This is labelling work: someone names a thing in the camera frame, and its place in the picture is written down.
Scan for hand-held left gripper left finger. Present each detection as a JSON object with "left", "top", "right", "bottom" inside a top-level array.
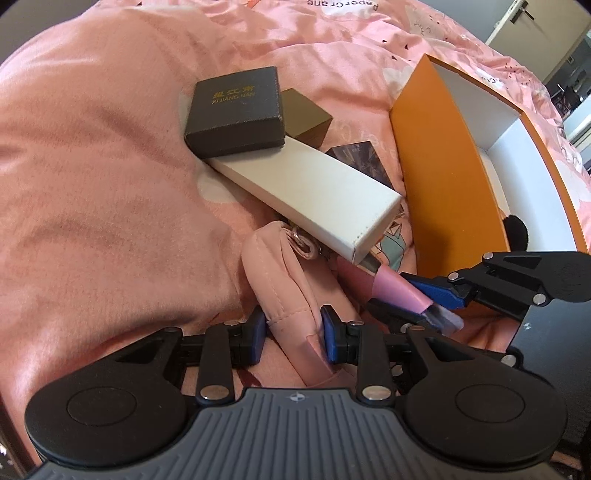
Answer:
[{"left": 113, "top": 307, "right": 269, "bottom": 408}]

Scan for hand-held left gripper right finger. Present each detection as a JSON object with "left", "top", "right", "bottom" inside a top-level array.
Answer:
[{"left": 320, "top": 305, "right": 467, "bottom": 408}]

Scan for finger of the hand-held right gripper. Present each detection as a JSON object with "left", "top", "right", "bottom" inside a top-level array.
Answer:
[
  {"left": 368, "top": 298, "right": 519, "bottom": 368},
  {"left": 399, "top": 251, "right": 556, "bottom": 320}
]

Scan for pink cosmetic tube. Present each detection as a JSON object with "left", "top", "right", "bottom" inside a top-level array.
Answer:
[{"left": 355, "top": 265, "right": 464, "bottom": 334}]

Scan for pink fabric pouch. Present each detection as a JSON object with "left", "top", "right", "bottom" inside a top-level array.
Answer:
[{"left": 242, "top": 220, "right": 370, "bottom": 388}]

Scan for orange box with white inside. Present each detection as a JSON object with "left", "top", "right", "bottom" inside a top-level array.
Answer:
[{"left": 389, "top": 53, "right": 591, "bottom": 282}]

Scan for black square gift box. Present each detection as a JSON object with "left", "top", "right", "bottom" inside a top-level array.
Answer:
[{"left": 184, "top": 66, "right": 284, "bottom": 161}]

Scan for black fluffy brush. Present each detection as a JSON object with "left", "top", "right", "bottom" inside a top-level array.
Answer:
[{"left": 501, "top": 213, "right": 531, "bottom": 252}]

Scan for long white cardboard box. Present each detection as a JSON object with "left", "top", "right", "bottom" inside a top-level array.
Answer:
[{"left": 205, "top": 136, "right": 404, "bottom": 267}]

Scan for brown small box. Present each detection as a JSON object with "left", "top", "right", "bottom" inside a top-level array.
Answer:
[{"left": 280, "top": 89, "right": 334, "bottom": 148}]

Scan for pink printed blanket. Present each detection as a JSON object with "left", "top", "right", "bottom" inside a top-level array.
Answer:
[{"left": 0, "top": 0, "right": 591, "bottom": 467}]

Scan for white door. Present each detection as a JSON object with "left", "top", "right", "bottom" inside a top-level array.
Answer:
[{"left": 485, "top": 0, "right": 591, "bottom": 47}]

